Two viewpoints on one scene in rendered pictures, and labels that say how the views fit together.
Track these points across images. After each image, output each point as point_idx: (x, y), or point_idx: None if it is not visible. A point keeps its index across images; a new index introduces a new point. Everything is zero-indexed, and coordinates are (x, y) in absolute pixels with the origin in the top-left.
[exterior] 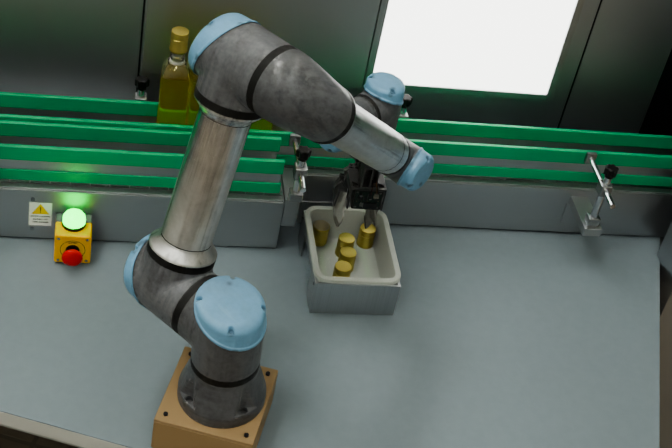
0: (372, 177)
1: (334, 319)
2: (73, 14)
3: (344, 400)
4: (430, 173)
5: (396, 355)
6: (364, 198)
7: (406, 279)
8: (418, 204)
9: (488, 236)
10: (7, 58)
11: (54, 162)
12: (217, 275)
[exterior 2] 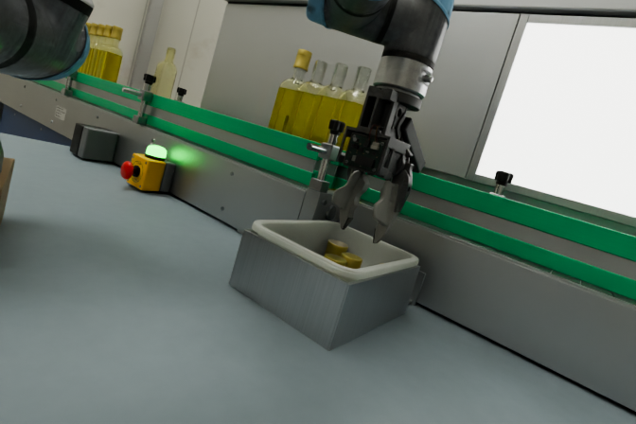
0: (375, 110)
1: (243, 302)
2: (275, 86)
3: (47, 343)
4: None
5: (251, 378)
6: (360, 148)
7: (403, 347)
8: (483, 294)
9: (598, 403)
10: (237, 116)
11: (176, 115)
12: None
